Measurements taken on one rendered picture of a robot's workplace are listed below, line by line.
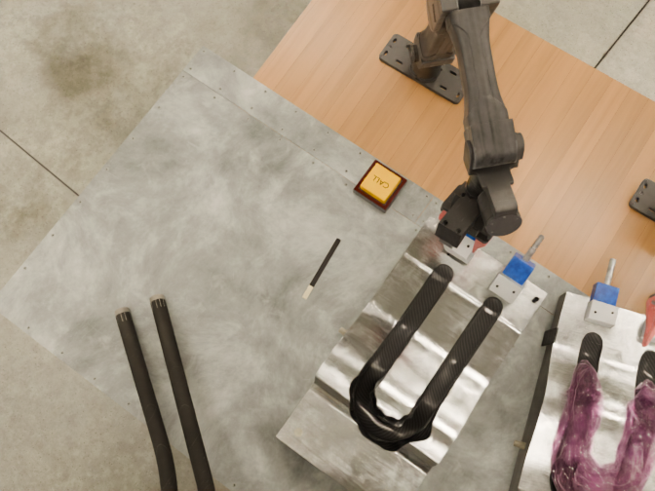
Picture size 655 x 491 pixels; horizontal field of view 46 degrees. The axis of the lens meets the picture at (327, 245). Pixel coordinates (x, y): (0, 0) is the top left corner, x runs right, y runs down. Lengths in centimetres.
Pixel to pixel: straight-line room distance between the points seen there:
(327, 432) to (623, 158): 82
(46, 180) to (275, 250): 122
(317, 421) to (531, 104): 79
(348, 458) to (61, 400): 122
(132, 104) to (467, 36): 160
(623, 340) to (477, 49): 63
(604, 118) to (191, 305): 93
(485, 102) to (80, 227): 87
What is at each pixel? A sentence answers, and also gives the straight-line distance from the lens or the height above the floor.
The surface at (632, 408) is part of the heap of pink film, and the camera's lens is 150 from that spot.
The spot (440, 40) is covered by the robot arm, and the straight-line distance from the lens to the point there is 143.
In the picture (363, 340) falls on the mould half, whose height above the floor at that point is 91.
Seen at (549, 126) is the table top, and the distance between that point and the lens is 170.
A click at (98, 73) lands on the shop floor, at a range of 274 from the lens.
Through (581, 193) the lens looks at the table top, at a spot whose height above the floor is 80.
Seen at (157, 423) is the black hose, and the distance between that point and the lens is 149.
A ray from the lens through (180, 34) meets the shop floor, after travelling 273.
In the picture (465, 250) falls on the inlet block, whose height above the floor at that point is 95.
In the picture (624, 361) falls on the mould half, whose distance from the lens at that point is 155.
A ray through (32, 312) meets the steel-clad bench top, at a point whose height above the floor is 80.
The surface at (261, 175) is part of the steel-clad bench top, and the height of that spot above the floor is 80.
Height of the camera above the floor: 231
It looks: 75 degrees down
